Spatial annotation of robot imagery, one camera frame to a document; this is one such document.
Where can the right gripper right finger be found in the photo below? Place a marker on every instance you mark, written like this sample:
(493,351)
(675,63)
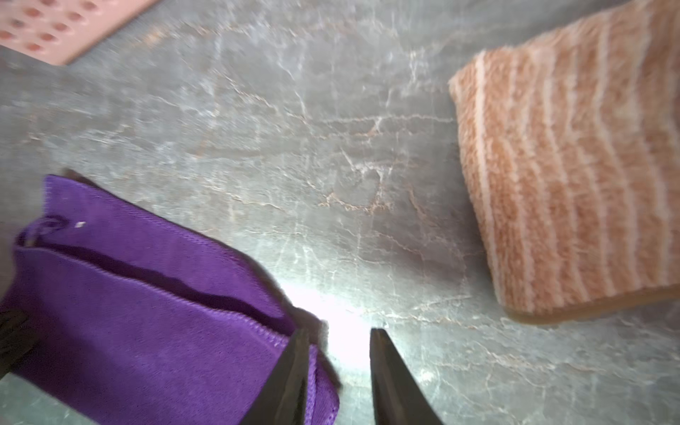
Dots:
(397,398)

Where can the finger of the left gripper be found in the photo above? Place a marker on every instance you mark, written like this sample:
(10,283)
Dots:
(17,339)

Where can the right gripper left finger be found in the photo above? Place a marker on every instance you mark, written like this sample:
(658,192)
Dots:
(282,400)

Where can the purple dishcloth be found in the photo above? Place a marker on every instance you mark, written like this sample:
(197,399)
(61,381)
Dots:
(140,321)

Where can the striped beige dishcloth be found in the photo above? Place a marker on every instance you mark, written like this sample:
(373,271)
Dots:
(569,146)

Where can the pink plastic basket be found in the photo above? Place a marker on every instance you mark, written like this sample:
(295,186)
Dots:
(57,32)

